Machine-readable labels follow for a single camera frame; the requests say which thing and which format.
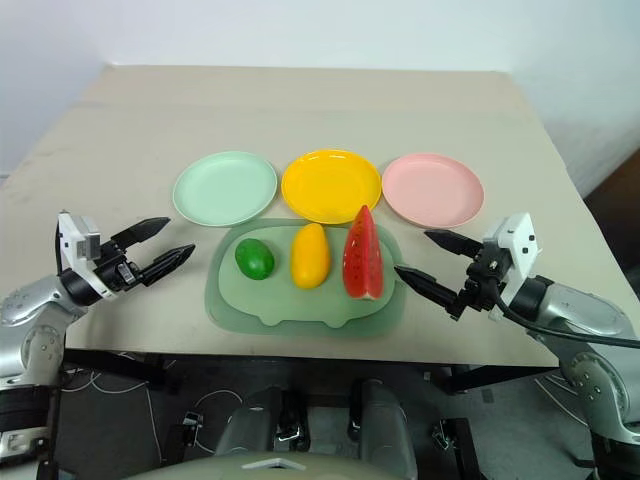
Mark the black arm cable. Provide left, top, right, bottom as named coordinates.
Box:
left=51, top=222, right=66, bottom=281
left=487, top=277, right=640, bottom=350

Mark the white floor cable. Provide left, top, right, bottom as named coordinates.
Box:
left=59, top=367, right=251, bottom=480

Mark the pink plate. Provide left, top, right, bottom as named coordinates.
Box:
left=381, top=153, right=486, bottom=231

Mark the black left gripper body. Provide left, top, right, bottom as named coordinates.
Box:
left=92, top=238, right=145, bottom=292

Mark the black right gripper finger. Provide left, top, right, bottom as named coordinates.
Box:
left=423, top=229, right=485, bottom=259
left=393, top=266, right=464, bottom=321

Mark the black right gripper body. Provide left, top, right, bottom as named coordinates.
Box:
left=457, top=243, right=512, bottom=315

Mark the yellow mango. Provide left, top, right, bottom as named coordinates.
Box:
left=290, top=223, right=332, bottom=290

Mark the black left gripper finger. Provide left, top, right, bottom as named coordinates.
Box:
left=134, top=244, right=197, bottom=287
left=110, top=216, right=172, bottom=251

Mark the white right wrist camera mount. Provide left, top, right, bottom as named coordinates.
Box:
left=480, top=212, right=543, bottom=321

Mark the grey robot torso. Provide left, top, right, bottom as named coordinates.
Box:
left=134, top=449, right=381, bottom=480

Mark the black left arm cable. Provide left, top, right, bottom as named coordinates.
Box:
left=51, top=222, right=66, bottom=281

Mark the green avocado toy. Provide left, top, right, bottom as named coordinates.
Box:
left=234, top=238, right=276, bottom=281

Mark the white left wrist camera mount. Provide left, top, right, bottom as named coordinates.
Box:
left=56, top=211, right=111, bottom=297

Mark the red watermelon slice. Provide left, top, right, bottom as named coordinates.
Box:
left=342, top=204, right=385, bottom=301

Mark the light green plate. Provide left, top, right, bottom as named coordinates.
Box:
left=172, top=150, right=279, bottom=227

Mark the green translucent tray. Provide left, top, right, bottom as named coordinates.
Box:
left=203, top=217, right=407, bottom=341

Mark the yellow plate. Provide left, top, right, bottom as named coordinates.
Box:
left=281, top=148, right=383, bottom=226

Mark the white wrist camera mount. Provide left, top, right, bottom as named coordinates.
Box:
left=480, top=212, right=543, bottom=321
left=56, top=211, right=111, bottom=297

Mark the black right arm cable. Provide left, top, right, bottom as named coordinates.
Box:
left=487, top=277, right=640, bottom=350

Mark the grey robot leg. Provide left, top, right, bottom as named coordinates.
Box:
left=212, top=385, right=286, bottom=459
left=349, top=378, right=419, bottom=480

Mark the grey robot right leg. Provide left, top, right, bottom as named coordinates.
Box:
left=349, top=378, right=419, bottom=480

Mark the grey robot left leg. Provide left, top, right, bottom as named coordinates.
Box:
left=212, top=385, right=286, bottom=459

